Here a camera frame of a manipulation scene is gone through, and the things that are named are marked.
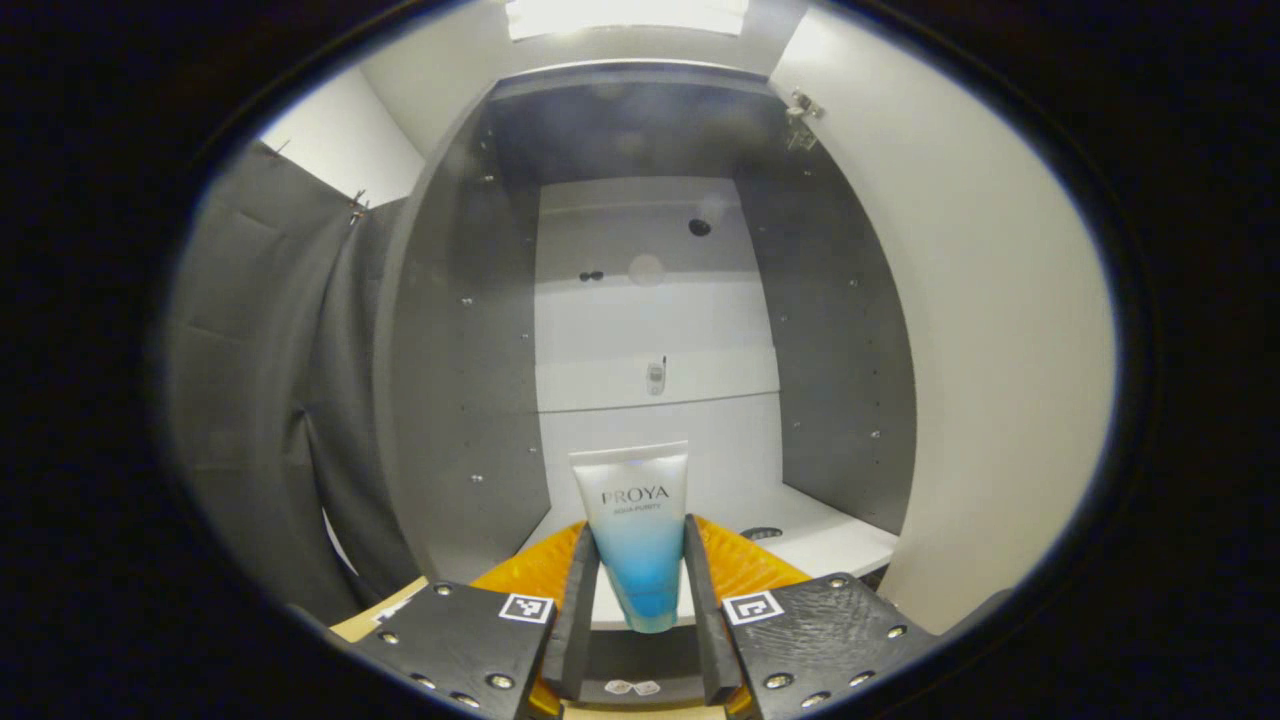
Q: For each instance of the black backdrop cloth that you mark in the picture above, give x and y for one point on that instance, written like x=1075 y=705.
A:
x=250 y=400

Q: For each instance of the large ceiling light panel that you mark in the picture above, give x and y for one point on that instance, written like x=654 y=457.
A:
x=630 y=15

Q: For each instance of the dark grey cabinet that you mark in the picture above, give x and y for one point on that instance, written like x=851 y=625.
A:
x=450 y=400

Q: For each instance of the metal door hinge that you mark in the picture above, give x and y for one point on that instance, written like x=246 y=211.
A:
x=800 y=105

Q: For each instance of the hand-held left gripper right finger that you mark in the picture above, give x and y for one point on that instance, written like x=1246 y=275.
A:
x=703 y=630

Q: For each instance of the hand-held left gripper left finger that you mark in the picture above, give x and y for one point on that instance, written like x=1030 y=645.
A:
x=578 y=620

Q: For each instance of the white and blue bottle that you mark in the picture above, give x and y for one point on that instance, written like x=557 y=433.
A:
x=630 y=500

